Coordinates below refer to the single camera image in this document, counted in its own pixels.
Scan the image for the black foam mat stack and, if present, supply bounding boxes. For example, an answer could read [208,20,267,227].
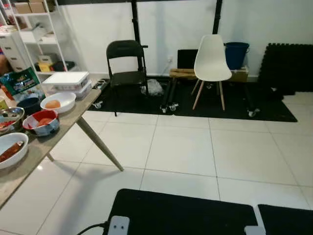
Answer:
[258,43,313,96]

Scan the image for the black floor mat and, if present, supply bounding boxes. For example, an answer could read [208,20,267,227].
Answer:
[258,204,313,235]
[100,188,259,235]
[90,81,299,123]

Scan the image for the blue bucket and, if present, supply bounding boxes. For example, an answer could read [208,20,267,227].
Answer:
[225,42,250,70]

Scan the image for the white chair wooden legs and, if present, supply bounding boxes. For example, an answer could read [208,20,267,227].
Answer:
[191,34,233,112]

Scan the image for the black pole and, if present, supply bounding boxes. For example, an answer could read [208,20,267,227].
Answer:
[212,0,223,35]
[130,0,142,45]

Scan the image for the black monitor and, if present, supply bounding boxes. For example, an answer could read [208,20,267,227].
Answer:
[177,49,199,70]

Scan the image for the wooden wheeled bench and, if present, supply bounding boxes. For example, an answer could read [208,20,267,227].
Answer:
[161,68,260,118]

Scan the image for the clear plastic bag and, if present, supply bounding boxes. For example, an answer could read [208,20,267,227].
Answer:
[146,78,164,96]

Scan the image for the black folding chair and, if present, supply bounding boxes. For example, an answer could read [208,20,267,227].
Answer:
[105,40,150,117]

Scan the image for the power strip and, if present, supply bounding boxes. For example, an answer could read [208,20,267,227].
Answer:
[93,78,109,91]

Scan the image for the white ceramic bowl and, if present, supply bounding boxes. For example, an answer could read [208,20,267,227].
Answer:
[0,132,29,169]
[40,92,77,114]

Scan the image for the wooden table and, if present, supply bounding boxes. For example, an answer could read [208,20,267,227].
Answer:
[0,87,124,209]

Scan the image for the white lidded storage box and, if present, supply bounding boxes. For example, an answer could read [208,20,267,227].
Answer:
[42,71,92,101]

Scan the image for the red bowl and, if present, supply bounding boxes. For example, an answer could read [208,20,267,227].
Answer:
[22,110,61,137]

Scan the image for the white shelf rack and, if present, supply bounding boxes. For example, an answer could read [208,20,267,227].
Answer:
[0,0,79,86]

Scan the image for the dark bowl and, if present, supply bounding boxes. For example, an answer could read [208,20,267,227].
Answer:
[17,97,44,116]

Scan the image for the green snack packet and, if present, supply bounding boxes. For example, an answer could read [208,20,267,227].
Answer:
[0,68,40,96]

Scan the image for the cardboard box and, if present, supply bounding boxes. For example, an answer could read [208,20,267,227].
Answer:
[14,2,32,14]
[30,1,47,14]

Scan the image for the steel bowl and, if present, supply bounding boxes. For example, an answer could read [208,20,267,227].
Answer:
[0,107,25,135]

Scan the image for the brown sausage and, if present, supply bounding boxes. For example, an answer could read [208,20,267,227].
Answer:
[0,141,25,163]

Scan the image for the white drawer unit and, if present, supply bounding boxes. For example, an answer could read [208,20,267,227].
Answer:
[0,32,21,74]

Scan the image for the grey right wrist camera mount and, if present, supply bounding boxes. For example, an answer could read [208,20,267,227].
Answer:
[244,225,267,235]

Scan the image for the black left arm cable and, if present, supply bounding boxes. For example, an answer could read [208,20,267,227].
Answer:
[76,221,109,235]

